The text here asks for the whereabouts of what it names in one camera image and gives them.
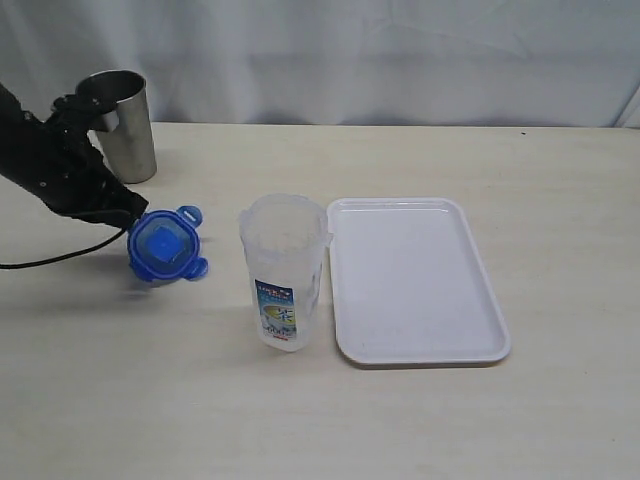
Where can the white backdrop curtain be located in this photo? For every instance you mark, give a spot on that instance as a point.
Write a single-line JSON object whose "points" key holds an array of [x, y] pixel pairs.
{"points": [[499, 62]]}

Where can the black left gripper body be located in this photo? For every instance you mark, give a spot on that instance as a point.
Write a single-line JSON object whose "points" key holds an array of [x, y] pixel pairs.
{"points": [[82, 187]]}

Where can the stainless steel tumbler cup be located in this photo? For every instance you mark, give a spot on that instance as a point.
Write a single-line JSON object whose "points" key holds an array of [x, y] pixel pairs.
{"points": [[129, 152]]}

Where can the clear plastic pitcher container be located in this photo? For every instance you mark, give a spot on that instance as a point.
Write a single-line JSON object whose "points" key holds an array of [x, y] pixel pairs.
{"points": [[284, 239]]}

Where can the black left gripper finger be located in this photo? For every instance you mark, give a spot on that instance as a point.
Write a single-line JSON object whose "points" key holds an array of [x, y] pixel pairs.
{"points": [[130, 205]]}

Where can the blue plastic lid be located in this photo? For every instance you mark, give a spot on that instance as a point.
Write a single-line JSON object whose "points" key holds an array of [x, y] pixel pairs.
{"points": [[164, 246]]}

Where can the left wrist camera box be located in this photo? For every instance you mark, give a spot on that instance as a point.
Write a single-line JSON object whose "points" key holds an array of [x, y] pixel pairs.
{"points": [[110, 115]]}

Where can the white rectangular plastic tray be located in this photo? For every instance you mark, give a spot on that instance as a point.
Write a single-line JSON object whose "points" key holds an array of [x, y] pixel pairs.
{"points": [[409, 287]]}

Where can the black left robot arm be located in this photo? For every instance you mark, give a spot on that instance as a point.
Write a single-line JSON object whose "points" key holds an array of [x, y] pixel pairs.
{"points": [[24, 147]]}

